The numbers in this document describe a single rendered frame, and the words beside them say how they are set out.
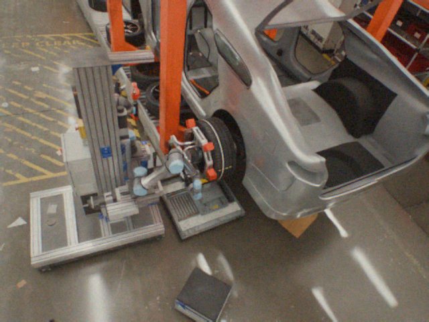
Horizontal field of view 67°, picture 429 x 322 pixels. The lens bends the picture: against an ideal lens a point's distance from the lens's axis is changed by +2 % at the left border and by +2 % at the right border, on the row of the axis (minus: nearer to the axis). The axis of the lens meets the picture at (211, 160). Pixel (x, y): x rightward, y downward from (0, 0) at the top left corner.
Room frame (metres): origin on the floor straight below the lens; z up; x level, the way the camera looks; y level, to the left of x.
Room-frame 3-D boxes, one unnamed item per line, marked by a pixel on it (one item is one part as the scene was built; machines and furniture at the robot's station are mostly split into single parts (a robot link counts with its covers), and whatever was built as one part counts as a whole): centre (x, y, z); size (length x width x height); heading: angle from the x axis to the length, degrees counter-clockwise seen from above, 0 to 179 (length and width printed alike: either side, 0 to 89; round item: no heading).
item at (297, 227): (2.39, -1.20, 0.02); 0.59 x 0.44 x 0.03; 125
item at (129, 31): (5.42, 1.96, 0.39); 0.66 x 0.66 x 0.24
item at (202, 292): (1.14, -0.16, 0.17); 0.43 x 0.36 x 0.34; 71
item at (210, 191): (2.44, 0.03, 0.32); 0.40 x 0.30 x 0.28; 35
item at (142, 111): (3.69, 1.23, 0.28); 2.47 x 0.09 x 0.22; 35
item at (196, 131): (2.35, 0.17, 0.85); 0.54 x 0.07 x 0.54; 35
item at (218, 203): (2.40, 0.00, 0.13); 0.50 x 0.36 x 0.10; 35
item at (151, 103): (3.76, 0.78, 0.39); 0.66 x 0.66 x 0.24
